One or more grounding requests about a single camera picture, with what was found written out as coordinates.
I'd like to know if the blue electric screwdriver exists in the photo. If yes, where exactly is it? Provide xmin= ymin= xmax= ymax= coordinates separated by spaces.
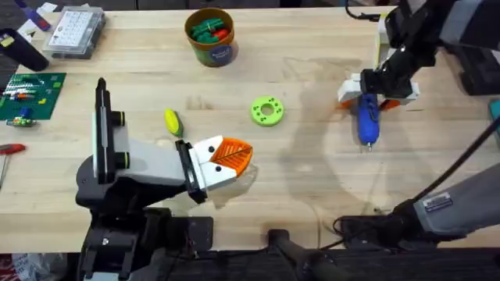
xmin=357 ymin=93 xmax=381 ymax=153

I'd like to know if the right wrist upright plate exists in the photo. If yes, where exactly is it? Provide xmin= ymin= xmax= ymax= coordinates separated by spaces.
xmin=375 ymin=13 xmax=391 ymax=69

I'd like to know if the yellow green toy corn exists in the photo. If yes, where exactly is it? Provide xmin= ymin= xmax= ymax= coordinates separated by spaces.
xmin=163 ymin=108 xmax=185 ymax=138

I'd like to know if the green disc with holes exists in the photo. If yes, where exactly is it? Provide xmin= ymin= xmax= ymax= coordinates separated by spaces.
xmin=250 ymin=95 xmax=285 ymax=128

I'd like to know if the left wrist black upright plate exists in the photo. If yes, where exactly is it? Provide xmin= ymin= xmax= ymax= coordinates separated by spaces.
xmin=91 ymin=76 xmax=130 ymax=185

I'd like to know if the black box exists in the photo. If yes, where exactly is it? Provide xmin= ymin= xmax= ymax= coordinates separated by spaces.
xmin=445 ymin=41 xmax=500 ymax=97

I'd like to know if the teal object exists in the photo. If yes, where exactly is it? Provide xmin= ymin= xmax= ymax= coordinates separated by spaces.
xmin=489 ymin=99 xmax=500 ymax=138

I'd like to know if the brown tub with toys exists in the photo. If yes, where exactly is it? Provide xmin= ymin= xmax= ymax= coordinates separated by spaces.
xmin=184 ymin=6 xmax=240 ymax=69

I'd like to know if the black stand tube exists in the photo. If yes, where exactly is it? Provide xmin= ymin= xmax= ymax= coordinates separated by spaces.
xmin=266 ymin=229 xmax=352 ymax=281

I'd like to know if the green board with blocks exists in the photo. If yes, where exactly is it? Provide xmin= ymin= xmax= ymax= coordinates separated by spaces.
xmin=0 ymin=72 xmax=68 ymax=122

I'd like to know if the small blue green block toy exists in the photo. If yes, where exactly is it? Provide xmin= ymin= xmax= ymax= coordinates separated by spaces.
xmin=5 ymin=106 xmax=38 ymax=128

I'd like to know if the clear plastic parts box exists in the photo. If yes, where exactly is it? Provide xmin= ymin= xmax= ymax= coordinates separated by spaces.
xmin=41 ymin=5 xmax=107 ymax=61

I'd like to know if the white plastic bag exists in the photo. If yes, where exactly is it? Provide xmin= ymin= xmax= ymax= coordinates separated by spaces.
xmin=0 ymin=252 xmax=68 ymax=281

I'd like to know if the black tool with yellow label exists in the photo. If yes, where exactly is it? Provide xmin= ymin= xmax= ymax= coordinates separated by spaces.
xmin=0 ymin=27 xmax=50 ymax=73

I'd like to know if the white paper card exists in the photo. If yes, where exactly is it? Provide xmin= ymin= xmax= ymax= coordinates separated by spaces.
xmin=16 ymin=2 xmax=59 ymax=40

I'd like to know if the purple tool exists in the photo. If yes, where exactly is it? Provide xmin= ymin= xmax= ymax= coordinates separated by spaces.
xmin=14 ymin=0 xmax=52 ymax=33

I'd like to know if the black cable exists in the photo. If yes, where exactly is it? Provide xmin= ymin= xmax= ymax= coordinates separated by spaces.
xmin=405 ymin=116 xmax=500 ymax=208

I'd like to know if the red handled tool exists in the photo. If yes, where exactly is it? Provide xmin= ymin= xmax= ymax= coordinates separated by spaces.
xmin=0 ymin=143 xmax=27 ymax=189

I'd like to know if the black rail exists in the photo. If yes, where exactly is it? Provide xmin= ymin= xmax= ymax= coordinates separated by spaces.
xmin=155 ymin=246 xmax=500 ymax=281

